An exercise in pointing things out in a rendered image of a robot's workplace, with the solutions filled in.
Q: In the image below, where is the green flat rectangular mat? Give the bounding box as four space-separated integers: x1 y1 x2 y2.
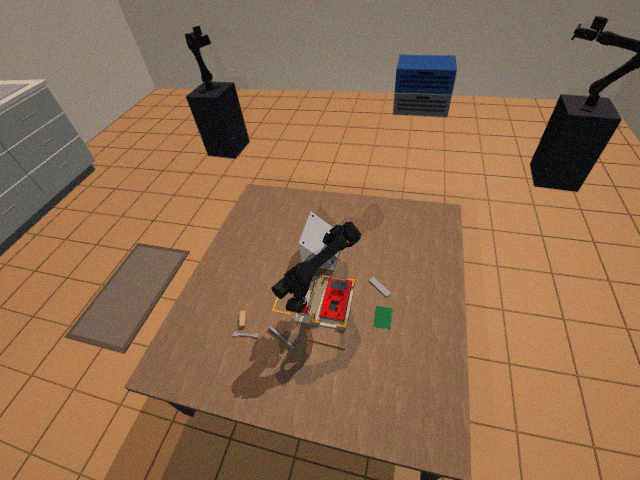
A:
374 306 393 329

